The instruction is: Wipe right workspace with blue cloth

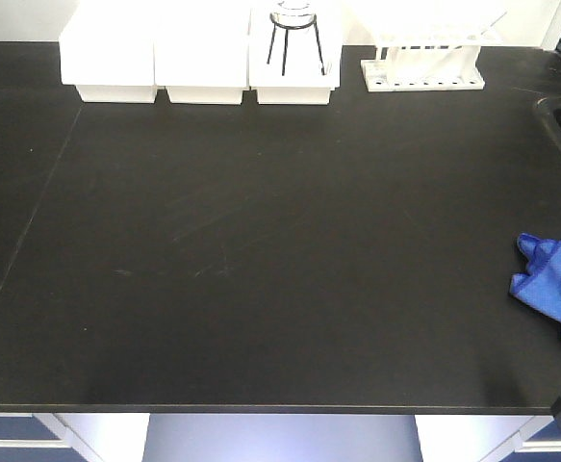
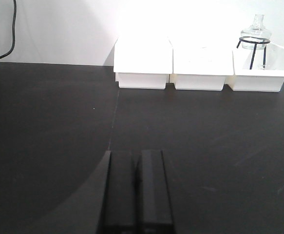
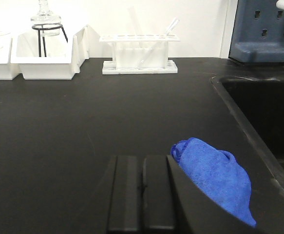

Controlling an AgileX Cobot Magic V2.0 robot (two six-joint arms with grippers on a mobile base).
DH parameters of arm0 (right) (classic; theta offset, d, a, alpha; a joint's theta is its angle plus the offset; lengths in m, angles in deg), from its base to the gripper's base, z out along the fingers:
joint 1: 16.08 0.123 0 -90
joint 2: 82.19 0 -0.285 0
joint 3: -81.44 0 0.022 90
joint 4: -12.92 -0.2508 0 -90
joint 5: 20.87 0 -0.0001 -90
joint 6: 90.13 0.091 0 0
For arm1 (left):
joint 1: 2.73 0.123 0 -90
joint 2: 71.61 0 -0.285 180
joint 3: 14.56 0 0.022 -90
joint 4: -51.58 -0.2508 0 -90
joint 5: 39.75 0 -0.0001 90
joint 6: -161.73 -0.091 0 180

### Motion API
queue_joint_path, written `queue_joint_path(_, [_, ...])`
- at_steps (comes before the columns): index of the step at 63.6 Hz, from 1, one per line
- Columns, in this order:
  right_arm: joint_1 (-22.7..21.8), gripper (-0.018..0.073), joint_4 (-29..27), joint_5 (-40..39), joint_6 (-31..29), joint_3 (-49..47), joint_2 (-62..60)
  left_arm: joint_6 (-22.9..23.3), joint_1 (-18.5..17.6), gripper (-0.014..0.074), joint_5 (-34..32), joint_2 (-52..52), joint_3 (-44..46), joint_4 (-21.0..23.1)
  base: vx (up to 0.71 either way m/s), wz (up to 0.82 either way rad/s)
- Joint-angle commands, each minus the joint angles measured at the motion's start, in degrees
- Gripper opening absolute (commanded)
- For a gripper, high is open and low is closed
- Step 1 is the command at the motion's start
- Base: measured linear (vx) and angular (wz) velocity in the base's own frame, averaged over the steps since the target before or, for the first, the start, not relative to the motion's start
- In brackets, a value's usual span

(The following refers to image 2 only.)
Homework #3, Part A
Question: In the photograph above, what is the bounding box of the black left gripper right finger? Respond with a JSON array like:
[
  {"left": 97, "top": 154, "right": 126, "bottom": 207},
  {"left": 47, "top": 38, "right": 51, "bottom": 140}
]
[{"left": 136, "top": 150, "right": 173, "bottom": 234}]

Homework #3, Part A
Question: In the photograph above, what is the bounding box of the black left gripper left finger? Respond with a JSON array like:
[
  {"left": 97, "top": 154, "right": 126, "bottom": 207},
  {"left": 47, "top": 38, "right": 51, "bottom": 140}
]
[{"left": 103, "top": 151, "right": 135, "bottom": 234}]

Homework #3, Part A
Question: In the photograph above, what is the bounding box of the white plastic bin left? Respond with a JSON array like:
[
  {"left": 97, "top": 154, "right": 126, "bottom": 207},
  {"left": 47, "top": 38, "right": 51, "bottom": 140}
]
[{"left": 114, "top": 37, "right": 173, "bottom": 90}]

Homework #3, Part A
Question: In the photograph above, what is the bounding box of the white plastic bin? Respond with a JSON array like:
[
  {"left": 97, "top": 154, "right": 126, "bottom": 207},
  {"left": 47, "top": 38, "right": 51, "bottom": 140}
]
[
  {"left": 170, "top": 43, "right": 234, "bottom": 91},
  {"left": 225, "top": 42, "right": 284, "bottom": 92},
  {"left": 114, "top": 37, "right": 173, "bottom": 90}
]

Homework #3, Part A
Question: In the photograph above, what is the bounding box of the white plastic bin middle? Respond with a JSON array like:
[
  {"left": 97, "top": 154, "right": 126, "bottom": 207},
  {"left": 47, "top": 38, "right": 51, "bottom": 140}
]
[{"left": 170, "top": 43, "right": 234, "bottom": 91}]

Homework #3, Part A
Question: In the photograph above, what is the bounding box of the white plastic bin right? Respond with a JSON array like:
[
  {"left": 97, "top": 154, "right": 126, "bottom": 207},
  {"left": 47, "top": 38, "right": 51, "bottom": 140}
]
[{"left": 225, "top": 42, "right": 284, "bottom": 92}]

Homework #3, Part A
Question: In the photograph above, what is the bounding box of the clear glass flask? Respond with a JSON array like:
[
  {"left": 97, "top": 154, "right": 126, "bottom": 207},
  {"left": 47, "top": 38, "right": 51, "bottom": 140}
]
[{"left": 241, "top": 14, "right": 271, "bottom": 41}]

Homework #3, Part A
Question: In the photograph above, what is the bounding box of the black wire tripod stand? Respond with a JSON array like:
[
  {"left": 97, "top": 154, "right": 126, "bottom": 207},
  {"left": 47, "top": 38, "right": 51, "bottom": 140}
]
[{"left": 236, "top": 36, "right": 270, "bottom": 70}]

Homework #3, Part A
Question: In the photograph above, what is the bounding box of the black cable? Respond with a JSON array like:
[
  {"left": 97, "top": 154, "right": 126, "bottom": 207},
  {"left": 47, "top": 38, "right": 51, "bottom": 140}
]
[{"left": 0, "top": 0, "right": 18, "bottom": 62}]

